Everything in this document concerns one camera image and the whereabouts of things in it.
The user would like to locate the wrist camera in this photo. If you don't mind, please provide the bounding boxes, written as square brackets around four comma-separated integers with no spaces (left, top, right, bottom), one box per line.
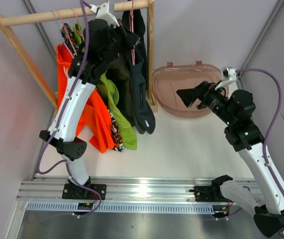
[215,67,237,91]
[88,1,120,28]

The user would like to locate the wooden clothes rack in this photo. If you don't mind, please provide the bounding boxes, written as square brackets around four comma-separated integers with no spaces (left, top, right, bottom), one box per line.
[0,0,158,114]

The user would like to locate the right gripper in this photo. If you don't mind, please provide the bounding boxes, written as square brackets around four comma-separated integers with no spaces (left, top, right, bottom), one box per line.
[176,81,236,126]

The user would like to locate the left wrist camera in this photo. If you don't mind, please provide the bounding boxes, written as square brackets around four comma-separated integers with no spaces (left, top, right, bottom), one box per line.
[88,1,120,28]

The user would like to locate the pink hanger of patterned shorts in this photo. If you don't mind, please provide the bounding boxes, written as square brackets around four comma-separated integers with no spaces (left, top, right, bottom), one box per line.
[56,10,77,56]

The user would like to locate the patterned black orange shorts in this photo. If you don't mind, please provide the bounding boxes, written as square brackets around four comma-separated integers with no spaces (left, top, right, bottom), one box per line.
[60,22,125,152]

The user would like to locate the white slotted cable duct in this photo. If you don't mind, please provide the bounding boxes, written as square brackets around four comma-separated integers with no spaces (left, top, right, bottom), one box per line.
[26,201,228,215]

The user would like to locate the pink plastic basket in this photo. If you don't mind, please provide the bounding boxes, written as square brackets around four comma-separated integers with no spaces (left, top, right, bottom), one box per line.
[152,61,222,119]

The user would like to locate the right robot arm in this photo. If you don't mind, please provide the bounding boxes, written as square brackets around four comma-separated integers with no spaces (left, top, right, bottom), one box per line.
[176,81,284,238]

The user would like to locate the aluminium mounting rail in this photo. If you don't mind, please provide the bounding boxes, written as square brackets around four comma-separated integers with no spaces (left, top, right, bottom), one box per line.
[16,177,212,204]

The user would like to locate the pink hanger of green shorts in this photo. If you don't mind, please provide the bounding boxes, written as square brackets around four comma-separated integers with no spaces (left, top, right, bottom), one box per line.
[71,8,84,45]

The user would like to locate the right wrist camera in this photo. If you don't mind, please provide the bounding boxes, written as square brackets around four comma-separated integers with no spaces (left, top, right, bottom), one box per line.
[215,67,237,91]

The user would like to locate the lime green shorts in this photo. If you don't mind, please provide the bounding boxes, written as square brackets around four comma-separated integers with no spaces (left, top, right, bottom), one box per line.
[76,20,137,153]

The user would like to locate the blue hanger of orange shorts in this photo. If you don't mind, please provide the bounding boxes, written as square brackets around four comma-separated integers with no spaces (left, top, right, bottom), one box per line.
[51,10,68,49]

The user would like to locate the navy blue shorts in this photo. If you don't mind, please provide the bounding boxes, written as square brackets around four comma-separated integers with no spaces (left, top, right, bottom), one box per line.
[122,9,155,134]

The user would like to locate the olive green shorts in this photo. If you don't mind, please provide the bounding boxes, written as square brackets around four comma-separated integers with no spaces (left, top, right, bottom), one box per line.
[106,56,145,134]

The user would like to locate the pink wire hanger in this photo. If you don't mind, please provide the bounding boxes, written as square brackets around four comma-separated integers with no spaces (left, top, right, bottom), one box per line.
[130,0,135,66]

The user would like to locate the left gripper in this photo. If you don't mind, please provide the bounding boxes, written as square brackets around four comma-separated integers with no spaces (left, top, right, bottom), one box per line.
[101,19,140,64]

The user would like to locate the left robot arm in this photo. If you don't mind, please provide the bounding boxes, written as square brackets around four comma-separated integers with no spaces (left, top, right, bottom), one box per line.
[39,19,140,201]

